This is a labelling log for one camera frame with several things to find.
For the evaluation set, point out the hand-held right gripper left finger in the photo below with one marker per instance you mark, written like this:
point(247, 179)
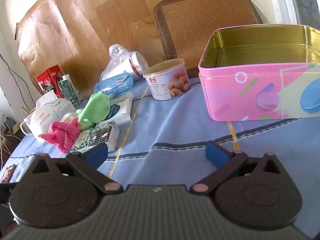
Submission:
point(96, 153)

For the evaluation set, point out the white tissue pack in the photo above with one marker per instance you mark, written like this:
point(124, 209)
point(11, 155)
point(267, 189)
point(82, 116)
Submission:
point(47, 115)

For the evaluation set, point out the gold spoon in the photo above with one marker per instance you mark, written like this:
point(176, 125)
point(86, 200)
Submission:
point(24, 110)

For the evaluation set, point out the green patterned tissue packet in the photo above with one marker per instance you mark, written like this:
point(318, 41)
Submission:
point(100, 132)

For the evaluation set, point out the pink cloth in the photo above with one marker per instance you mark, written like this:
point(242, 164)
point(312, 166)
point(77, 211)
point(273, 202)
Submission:
point(62, 132)

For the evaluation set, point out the green cloth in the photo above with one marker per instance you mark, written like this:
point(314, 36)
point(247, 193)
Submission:
point(95, 107)

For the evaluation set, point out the blue transparent pencil case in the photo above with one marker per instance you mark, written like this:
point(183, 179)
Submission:
point(112, 85)

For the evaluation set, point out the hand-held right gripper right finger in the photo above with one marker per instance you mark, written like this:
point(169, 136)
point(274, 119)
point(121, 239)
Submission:
point(216, 155)

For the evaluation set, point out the woven brown tray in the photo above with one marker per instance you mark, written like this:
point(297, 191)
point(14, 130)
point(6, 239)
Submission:
point(200, 25)

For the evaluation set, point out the blue tablecloth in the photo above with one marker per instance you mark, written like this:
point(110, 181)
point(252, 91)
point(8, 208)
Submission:
point(175, 120)

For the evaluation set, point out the white wet wipes pack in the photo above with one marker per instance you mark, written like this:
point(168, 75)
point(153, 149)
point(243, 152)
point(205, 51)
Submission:
point(121, 110)

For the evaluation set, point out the black power adapter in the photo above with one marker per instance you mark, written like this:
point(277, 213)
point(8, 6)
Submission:
point(10, 123)

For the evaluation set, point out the white snack can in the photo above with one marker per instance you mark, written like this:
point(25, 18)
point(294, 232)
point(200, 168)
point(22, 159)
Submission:
point(162, 85)

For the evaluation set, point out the white window frame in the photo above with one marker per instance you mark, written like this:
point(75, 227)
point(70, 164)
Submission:
point(280, 0)

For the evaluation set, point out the clear plastic bag of cups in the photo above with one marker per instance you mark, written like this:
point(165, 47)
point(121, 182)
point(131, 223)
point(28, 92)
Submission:
point(117, 66)

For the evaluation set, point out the white enamel mug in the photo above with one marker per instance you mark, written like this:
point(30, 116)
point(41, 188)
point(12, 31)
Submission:
point(26, 127)

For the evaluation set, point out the pink tin box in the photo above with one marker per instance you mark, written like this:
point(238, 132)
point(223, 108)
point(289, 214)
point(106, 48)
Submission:
point(225, 100)

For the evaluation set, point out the red snack tin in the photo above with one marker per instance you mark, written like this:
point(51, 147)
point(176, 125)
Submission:
point(50, 80)

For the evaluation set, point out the wood pattern sheet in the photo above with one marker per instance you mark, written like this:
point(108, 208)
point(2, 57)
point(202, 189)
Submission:
point(87, 30)

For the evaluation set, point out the green drink carton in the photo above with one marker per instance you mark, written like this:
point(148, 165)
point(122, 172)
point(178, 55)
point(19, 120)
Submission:
point(68, 90)

